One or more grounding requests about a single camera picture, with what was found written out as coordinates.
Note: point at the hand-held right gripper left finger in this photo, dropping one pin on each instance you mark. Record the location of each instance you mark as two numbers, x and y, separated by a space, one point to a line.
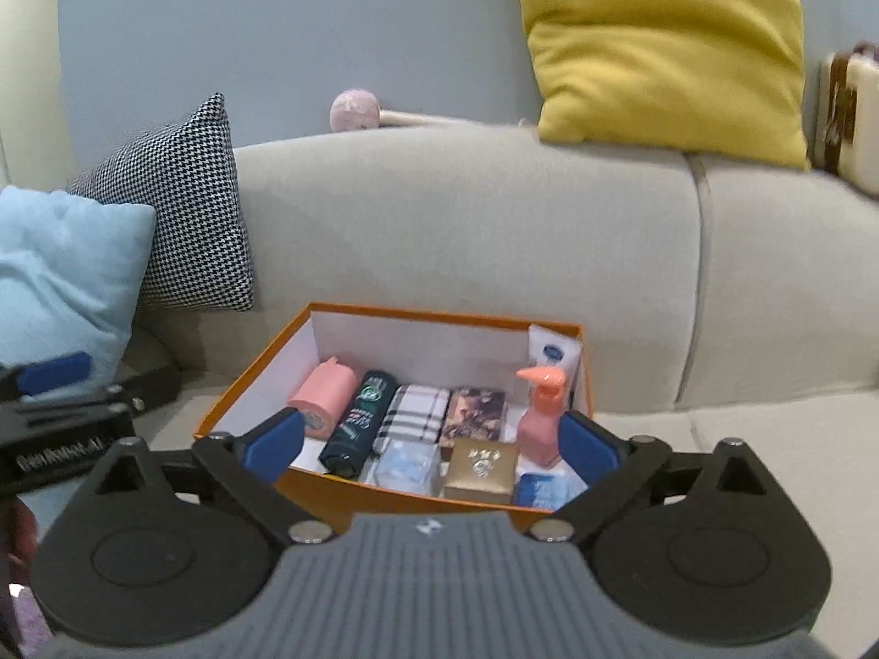
275 445

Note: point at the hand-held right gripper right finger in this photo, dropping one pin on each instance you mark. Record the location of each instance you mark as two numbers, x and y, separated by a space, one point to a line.
587 446

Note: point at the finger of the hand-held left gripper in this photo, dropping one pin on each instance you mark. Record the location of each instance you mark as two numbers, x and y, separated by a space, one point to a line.
51 371
154 384

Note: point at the pink pump bottle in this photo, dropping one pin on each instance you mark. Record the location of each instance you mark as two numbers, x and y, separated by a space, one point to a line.
539 425

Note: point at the small blue box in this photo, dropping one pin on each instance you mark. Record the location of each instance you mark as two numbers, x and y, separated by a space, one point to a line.
542 492

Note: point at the pink cylindrical container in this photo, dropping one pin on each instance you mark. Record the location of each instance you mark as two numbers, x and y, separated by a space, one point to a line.
319 395

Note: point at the orange cardboard box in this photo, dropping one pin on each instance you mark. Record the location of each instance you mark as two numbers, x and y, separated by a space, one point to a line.
323 501

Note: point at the dark shampoo bottle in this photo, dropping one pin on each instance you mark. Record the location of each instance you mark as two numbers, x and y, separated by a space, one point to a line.
357 425

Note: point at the white cream tube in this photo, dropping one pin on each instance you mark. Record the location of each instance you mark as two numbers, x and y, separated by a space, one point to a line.
553 350

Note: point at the gold gift box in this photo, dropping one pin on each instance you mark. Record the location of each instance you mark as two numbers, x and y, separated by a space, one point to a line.
481 473

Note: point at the floral patterned box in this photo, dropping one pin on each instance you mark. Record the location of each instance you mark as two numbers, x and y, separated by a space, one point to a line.
474 412

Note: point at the clear plastic box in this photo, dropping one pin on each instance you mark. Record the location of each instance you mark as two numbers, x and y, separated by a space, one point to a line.
408 467

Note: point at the plaid patterned box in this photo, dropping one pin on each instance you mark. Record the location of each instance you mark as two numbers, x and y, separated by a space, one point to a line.
412 415

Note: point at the light blue pillow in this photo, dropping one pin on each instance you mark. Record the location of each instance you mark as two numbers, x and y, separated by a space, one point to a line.
62 274

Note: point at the black white houndstooth pillow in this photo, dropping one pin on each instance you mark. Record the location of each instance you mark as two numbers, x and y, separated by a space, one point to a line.
185 219

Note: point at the beige sofa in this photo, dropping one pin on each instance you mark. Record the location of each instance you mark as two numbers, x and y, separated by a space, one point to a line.
481 219

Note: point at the pink massage hammer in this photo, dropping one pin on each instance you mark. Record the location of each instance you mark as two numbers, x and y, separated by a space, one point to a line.
350 110

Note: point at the yellow pillow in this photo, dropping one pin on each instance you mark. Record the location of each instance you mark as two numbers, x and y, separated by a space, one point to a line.
652 48

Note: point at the cream suitcase bag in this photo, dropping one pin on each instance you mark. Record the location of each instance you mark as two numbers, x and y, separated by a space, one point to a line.
858 123

